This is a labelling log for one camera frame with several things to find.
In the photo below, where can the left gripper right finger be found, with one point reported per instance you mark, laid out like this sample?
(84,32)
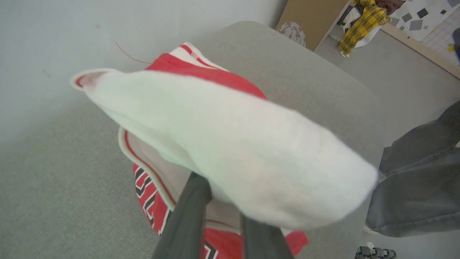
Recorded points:
(262,242)

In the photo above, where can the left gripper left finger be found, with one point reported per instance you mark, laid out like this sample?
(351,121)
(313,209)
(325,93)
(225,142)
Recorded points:
(187,223)

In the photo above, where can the red and white jersey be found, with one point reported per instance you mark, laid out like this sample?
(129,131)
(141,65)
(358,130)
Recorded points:
(251,154)

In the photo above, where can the grey and white shoe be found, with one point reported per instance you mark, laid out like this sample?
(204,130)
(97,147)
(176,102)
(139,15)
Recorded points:
(375,253)

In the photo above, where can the grey fabric sofa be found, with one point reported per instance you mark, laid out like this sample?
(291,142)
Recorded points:
(54,187)

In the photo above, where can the person's grey jeans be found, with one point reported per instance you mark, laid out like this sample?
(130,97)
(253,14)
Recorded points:
(413,194)

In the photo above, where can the round patterned grey object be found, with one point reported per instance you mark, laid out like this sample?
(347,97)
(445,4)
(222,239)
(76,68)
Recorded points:
(293,32)

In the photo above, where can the brown cardboard box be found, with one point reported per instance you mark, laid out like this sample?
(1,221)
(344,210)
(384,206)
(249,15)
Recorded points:
(309,18)

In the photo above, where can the white laundry basket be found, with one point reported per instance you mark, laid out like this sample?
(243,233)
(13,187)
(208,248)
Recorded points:
(370,37)

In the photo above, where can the yellow plaid cloth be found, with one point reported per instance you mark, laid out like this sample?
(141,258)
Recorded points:
(363,25)

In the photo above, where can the light wooden floor strip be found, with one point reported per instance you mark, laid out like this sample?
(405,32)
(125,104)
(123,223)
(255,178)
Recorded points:
(420,48)

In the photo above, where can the dark maroon cloth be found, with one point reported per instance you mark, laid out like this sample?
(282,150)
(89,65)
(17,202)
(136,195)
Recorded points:
(390,4)

